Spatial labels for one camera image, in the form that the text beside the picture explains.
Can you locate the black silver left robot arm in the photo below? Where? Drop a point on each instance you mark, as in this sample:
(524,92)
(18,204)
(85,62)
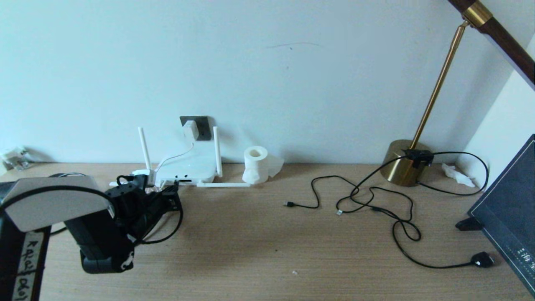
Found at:
(48,209)

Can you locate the white toilet paper roll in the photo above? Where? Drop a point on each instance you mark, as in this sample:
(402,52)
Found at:
(256,165)

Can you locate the crumpled white tissue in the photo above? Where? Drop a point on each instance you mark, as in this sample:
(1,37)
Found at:
(459,175)

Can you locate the grey wall socket plate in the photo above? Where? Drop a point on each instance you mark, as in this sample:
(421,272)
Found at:
(205,125)

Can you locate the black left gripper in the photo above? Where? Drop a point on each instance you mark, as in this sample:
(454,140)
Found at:
(133,205)

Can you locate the clear plastic wrapper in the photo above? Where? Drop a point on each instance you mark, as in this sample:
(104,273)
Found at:
(14,158)

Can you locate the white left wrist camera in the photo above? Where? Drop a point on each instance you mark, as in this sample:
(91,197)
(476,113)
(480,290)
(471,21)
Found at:
(144,175)

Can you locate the white router with antennas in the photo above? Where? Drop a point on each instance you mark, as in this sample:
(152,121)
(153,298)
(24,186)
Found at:
(196,167)

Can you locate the brass desk lamp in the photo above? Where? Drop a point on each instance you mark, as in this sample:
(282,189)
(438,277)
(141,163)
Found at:
(399,167)

